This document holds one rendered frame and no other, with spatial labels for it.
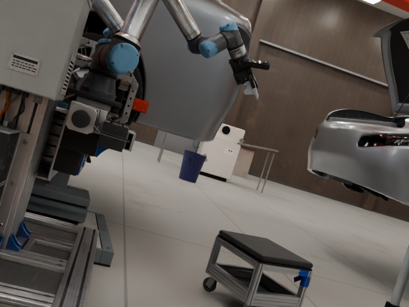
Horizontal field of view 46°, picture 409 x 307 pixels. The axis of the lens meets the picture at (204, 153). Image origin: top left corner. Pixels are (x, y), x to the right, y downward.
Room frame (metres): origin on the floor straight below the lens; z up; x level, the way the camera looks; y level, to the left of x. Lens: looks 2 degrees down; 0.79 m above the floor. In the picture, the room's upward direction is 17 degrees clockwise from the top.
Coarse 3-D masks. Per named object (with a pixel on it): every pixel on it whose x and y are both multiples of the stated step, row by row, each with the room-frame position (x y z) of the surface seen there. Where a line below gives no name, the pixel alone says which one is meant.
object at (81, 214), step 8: (32, 200) 2.75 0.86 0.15; (40, 200) 2.76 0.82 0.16; (48, 200) 2.82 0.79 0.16; (56, 200) 2.85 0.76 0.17; (32, 208) 2.75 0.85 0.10; (40, 208) 2.76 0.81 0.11; (48, 208) 2.77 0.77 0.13; (56, 208) 2.79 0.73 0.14; (64, 208) 2.80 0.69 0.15; (72, 208) 2.81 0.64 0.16; (80, 208) 2.88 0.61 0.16; (64, 216) 2.80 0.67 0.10; (72, 216) 2.82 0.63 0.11; (80, 216) 2.83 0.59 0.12
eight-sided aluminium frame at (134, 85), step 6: (84, 42) 2.73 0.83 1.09; (90, 42) 2.74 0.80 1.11; (96, 42) 2.75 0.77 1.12; (132, 84) 2.82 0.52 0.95; (132, 90) 2.83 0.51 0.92; (132, 96) 2.83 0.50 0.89; (126, 102) 2.83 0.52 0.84; (132, 102) 2.84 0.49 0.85; (126, 108) 2.83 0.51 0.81; (126, 114) 2.87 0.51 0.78; (114, 120) 2.86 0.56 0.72; (120, 120) 2.82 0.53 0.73; (126, 120) 2.83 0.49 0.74
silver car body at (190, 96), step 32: (128, 0) 2.99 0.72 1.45; (160, 0) 3.04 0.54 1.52; (192, 0) 3.11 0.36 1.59; (160, 32) 3.06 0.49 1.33; (160, 64) 3.08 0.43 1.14; (192, 64) 3.13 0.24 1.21; (224, 64) 3.20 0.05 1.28; (160, 96) 3.09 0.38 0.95; (192, 96) 3.15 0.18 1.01; (224, 96) 3.23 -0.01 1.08; (160, 128) 3.11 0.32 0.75; (192, 128) 3.17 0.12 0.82
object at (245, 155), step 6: (240, 150) 13.01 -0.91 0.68; (246, 150) 13.04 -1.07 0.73; (252, 150) 13.07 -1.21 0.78; (240, 156) 13.02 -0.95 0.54; (246, 156) 13.05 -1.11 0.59; (252, 156) 13.08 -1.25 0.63; (240, 162) 13.03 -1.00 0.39; (246, 162) 13.06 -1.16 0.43; (234, 168) 13.01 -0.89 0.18; (240, 168) 13.04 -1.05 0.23; (246, 168) 13.07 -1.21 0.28; (234, 174) 13.02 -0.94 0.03; (240, 174) 13.05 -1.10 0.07; (246, 174) 13.08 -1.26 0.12
